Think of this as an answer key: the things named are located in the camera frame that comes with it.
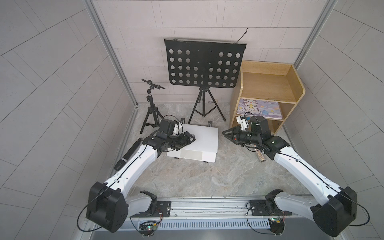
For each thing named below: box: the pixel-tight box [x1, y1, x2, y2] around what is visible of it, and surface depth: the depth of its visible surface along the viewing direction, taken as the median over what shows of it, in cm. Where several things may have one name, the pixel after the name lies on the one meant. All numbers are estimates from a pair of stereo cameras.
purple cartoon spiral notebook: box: [236, 98, 283, 120], surface depth 93 cm
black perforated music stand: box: [164, 28, 248, 125], surface depth 80 cm
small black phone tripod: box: [139, 78, 166, 134], surface depth 91 cm
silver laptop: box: [167, 124, 219, 163], surface depth 88 cm
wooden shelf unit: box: [230, 60, 306, 135], surface depth 88 cm
